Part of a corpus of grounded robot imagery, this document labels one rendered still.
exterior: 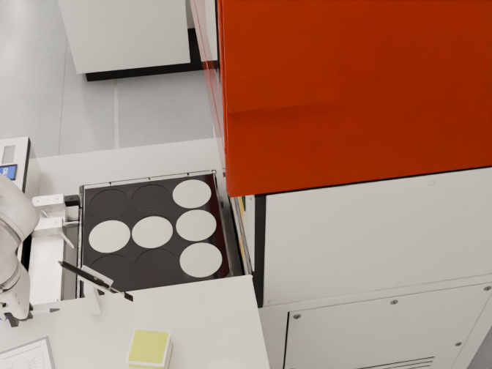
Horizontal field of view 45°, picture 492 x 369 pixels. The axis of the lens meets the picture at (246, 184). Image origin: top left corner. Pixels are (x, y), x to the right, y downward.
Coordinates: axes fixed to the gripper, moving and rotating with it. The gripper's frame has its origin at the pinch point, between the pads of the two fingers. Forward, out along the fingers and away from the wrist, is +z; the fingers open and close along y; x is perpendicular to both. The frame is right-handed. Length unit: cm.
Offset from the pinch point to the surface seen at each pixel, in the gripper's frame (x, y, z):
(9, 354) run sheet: 2.8, -8.3, 2.1
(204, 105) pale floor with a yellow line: -53, 168, 119
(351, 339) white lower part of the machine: -76, -1, 41
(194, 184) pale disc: -39, 37, 14
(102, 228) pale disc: -14.5, 26.1, 12.8
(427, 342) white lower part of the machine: -100, -3, 50
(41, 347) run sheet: -3.4, -7.7, 2.2
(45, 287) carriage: -0.9, 12.0, 13.2
